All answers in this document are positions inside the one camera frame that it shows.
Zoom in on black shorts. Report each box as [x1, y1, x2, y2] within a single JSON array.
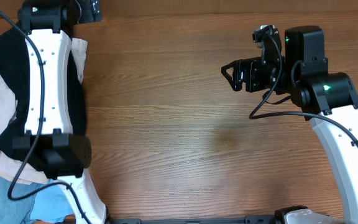
[[0, 28, 87, 157]]

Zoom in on blue denim jeans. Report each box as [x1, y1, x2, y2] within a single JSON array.
[[0, 177, 37, 224]]

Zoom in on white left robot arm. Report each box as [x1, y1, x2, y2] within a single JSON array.
[[12, 1, 111, 223]]

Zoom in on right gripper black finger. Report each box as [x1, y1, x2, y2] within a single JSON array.
[[221, 68, 242, 91], [221, 60, 240, 73]]

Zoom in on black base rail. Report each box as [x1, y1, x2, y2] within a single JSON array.
[[107, 215, 276, 224]]

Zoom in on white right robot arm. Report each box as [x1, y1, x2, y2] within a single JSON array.
[[221, 25, 358, 223]]

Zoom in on beige khaki shorts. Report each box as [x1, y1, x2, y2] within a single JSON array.
[[0, 38, 88, 185]]

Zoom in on light blue shirt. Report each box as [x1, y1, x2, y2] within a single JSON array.
[[30, 185, 73, 223]]

